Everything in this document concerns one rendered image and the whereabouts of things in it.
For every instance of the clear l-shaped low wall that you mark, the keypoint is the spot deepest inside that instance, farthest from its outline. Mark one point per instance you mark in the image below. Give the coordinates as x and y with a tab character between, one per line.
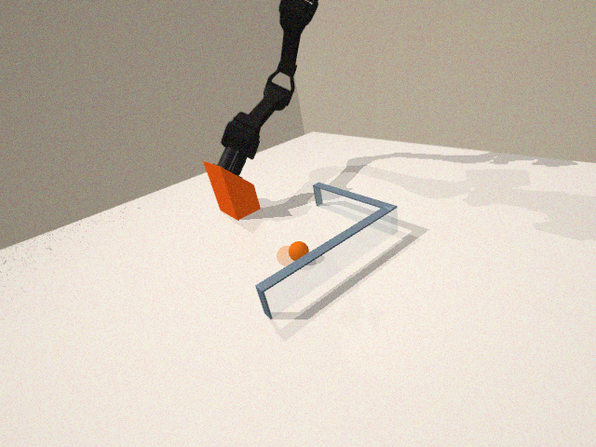
302	282

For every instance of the grey-blue l-shaped wall trim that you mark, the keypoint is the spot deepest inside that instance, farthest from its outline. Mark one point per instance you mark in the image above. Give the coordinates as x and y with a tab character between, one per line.
288	270

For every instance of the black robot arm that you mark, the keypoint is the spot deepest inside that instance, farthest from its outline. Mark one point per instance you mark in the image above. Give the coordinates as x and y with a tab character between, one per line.
241	136

